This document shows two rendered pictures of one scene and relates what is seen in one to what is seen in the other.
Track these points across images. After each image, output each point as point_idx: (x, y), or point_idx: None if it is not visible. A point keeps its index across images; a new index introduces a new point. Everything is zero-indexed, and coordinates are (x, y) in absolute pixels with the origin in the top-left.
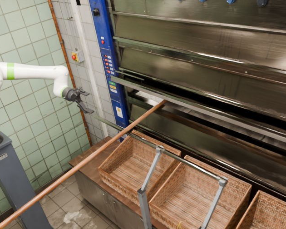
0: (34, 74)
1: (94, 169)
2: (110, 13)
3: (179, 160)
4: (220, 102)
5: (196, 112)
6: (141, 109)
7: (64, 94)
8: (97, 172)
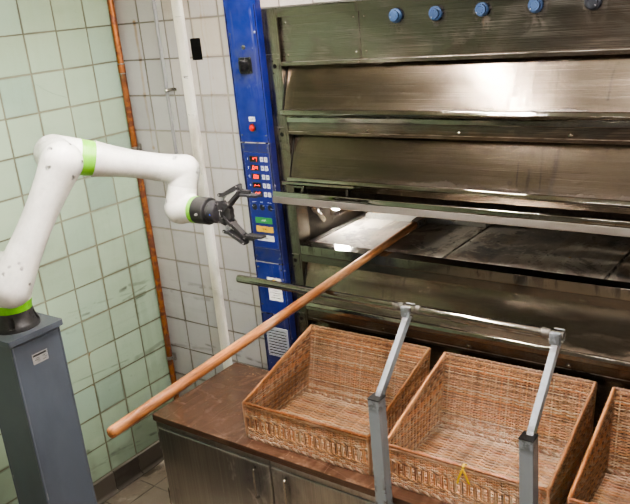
0: (135, 164)
1: (221, 420)
2: (276, 65)
3: (458, 318)
4: None
5: (460, 255)
6: (331, 273)
7: (197, 207)
8: (231, 425)
